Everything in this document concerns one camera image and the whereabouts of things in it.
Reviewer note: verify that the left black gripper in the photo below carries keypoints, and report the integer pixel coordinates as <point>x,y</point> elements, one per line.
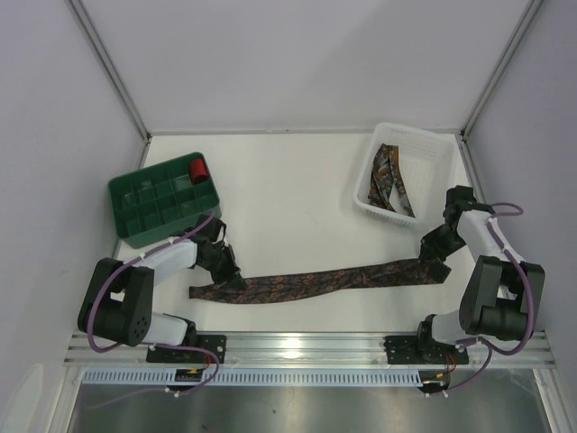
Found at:
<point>224,271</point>

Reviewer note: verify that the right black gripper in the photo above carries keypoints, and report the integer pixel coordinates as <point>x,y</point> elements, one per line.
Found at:
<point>434,252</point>

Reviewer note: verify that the dark brown patterned tie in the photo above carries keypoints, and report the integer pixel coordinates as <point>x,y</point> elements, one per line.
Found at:
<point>299,286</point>

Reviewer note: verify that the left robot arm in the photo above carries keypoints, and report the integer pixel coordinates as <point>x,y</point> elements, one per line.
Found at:
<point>118,305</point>

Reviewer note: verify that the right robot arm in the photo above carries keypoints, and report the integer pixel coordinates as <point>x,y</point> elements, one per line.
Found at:
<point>501,300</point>

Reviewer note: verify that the orange blue patterned tie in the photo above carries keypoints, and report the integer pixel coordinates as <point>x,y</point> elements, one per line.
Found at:
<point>386,177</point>

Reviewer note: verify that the white plastic basket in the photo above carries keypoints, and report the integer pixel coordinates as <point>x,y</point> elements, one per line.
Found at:
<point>427,164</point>

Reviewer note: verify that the green compartment tray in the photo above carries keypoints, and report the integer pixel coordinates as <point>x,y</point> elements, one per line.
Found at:
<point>155,202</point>

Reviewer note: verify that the red rolled tie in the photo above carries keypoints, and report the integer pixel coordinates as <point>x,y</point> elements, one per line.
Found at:
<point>198,171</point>

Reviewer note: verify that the aluminium mounting rail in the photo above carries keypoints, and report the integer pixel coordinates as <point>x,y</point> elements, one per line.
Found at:
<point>307,350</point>

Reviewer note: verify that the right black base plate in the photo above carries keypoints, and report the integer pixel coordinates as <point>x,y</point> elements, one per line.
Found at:
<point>409,349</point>

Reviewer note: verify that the white slotted cable duct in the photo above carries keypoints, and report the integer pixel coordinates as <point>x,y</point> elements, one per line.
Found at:
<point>153,376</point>

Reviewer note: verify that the right aluminium frame post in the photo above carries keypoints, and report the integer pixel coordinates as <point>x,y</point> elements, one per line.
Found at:
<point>512,45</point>

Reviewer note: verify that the aluminium frame post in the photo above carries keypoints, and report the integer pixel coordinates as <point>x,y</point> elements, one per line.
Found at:
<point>106,62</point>
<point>512,45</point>

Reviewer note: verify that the left aluminium frame post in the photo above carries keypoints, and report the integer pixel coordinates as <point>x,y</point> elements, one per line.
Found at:
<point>106,62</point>

